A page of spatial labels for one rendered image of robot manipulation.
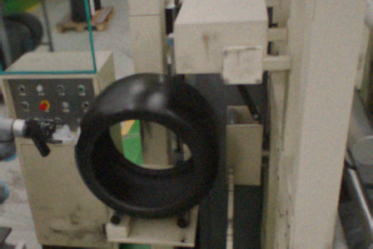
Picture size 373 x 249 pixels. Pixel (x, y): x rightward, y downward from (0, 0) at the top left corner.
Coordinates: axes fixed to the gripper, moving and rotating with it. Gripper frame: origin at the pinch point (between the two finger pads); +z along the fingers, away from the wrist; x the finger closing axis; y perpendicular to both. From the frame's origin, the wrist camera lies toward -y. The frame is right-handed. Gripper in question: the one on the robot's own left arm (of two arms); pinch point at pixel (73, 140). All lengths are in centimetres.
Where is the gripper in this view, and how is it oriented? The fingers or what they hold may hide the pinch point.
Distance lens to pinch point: 197.5
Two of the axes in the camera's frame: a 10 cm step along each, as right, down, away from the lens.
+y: 0.3, -8.7, -5.0
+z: 9.8, 1.3, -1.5
